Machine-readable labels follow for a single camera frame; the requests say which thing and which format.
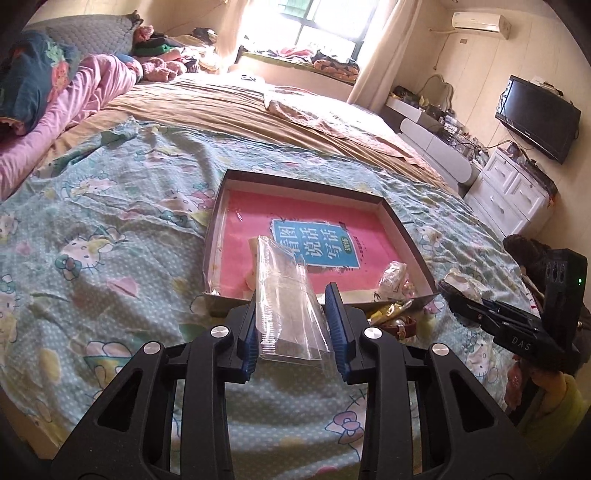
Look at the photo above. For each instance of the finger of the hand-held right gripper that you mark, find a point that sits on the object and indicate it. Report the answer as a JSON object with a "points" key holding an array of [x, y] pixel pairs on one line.
{"points": [[512, 315], [471, 311]]}

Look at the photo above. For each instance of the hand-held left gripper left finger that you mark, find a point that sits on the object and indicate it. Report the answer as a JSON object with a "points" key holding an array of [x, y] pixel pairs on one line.
{"points": [[249, 344]]}

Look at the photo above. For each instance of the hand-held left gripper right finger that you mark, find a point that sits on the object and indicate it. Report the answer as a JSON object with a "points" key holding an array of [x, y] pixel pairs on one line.
{"points": [[334, 325]]}

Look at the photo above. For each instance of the white crinkled packet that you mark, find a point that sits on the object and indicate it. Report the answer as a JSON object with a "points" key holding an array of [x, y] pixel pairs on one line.
{"points": [[466, 281]]}

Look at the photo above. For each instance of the clear plastic bag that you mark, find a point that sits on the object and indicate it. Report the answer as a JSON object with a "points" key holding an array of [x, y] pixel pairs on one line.
{"points": [[288, 304]]}

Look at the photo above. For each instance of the shallow cardboard box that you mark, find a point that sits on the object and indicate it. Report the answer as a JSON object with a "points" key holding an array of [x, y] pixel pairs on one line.
{"points": [[406, 230]]}

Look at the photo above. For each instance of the person's right forearm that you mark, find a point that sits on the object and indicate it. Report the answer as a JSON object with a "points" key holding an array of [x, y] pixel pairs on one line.
{"points": [[556, 415]]}

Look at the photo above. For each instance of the gold foil wrapper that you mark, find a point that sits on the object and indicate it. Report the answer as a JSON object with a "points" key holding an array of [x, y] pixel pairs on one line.
{"points": [[385, 313]]}

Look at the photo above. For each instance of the dark brown furry cloth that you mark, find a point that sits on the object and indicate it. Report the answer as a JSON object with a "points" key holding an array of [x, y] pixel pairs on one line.
{"points": [[526, 251]]}

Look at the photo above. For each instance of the small wrapped candy packet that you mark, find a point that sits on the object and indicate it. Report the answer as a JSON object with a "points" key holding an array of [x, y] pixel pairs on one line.
{"points": [[395, 279]]}

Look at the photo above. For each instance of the white drawer cabinet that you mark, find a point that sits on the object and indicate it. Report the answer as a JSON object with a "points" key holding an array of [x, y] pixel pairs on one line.
{"points": [[508, 189]]}

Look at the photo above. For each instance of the pink book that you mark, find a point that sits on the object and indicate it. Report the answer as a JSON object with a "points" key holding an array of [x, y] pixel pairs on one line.
{"points": [[258, 212]]}

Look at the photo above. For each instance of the cartoon print bedsheet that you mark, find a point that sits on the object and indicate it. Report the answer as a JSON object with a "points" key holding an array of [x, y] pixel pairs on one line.
{"points": [[115, 277]]}

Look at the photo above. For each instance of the white rounded dresser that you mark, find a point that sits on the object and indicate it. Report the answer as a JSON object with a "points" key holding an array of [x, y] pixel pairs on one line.
{"points": [[429, 138]]}

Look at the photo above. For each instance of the black television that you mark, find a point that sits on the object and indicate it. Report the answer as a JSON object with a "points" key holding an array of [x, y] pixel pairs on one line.
{"points": [[538, 117]]}

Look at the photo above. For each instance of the group of cosmetics bottles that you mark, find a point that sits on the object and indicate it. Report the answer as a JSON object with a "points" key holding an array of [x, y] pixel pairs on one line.
{"points": [[443, 122]]}

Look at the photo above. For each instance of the pink floral cloth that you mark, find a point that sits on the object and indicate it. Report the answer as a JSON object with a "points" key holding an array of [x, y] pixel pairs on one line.
{"points": [[300, 113]]}

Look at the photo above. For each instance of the scalloped vanity mirror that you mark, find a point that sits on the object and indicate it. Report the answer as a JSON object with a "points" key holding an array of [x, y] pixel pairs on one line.
{"points": [[438, 90]]}

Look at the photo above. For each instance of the tan blanket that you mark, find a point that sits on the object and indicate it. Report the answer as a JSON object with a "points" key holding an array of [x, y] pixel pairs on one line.
{"points": [[221, 110]]}

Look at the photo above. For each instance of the clothes heap on windowsill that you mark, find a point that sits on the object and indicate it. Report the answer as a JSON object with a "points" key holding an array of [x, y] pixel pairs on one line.
{"points": [[323, 62]]}

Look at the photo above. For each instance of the cream curtain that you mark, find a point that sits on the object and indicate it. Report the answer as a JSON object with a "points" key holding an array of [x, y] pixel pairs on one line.
{"points": [[235, 27], [383, 50]]}

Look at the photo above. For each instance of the white air conditioner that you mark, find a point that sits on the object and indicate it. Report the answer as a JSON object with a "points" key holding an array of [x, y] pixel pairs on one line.
{"points": [[480, 24]]}

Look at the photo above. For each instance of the pink plush toy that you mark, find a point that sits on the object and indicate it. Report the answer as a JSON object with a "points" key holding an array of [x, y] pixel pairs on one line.
{"points": [[161, 69]]}

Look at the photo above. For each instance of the pink quilt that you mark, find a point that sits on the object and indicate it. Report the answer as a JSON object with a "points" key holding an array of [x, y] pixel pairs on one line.
{"points": [[83, 94]]}

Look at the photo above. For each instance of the window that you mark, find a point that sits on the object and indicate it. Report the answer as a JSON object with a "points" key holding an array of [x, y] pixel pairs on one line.
{"points": [[323, 23]]}

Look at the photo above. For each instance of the pile of clothes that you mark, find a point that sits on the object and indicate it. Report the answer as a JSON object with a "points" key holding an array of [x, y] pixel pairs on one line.
{"points": [[171, 44]]}

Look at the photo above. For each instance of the blue floral pillow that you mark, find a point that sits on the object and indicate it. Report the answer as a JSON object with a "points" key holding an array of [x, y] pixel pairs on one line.
{"points": [[32, 76]]}

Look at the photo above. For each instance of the grey quilted headboard cushion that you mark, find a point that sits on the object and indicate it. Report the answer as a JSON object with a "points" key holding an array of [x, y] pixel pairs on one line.
{"points": [[92, 32]]}

